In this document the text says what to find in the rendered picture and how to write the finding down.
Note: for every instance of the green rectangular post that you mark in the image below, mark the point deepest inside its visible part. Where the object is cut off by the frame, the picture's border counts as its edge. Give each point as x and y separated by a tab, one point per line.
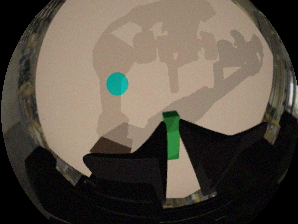
171	120

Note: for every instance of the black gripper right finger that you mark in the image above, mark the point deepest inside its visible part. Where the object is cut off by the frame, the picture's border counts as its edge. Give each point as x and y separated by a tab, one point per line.
212	154

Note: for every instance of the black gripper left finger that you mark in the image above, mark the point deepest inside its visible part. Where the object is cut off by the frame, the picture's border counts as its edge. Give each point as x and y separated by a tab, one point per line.
147	165

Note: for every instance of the cyan circle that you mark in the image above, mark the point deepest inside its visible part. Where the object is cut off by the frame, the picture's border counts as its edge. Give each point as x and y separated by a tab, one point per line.
116	84

